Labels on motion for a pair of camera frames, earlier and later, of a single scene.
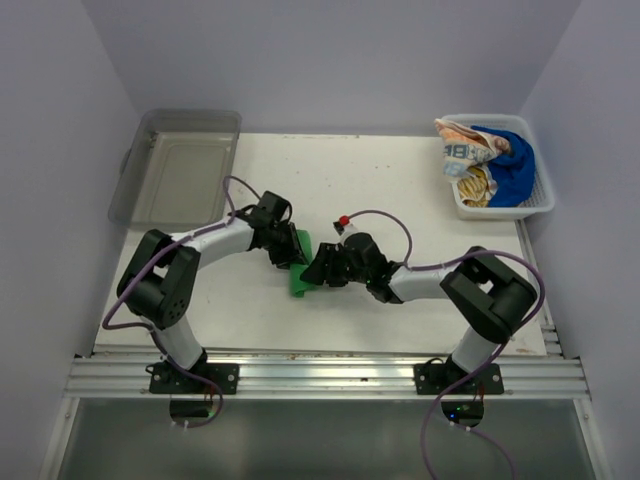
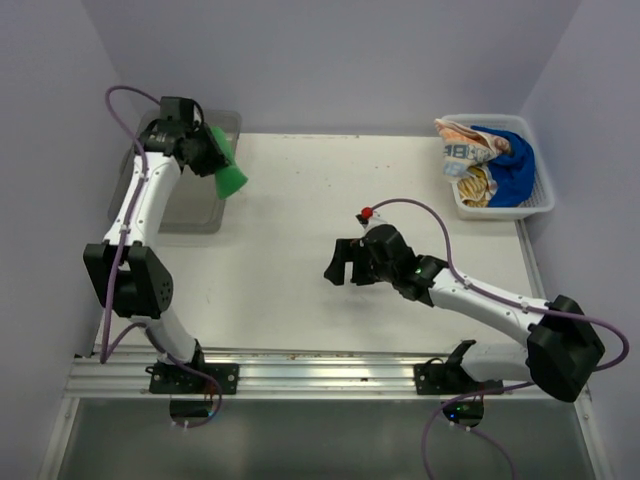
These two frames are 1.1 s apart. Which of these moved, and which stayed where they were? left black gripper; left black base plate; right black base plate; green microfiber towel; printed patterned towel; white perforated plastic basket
Moved: green microfiber towel; left black gripper
Stayed: white perforated plastic basket; right black base plate; left black base plate; printed patterned towel
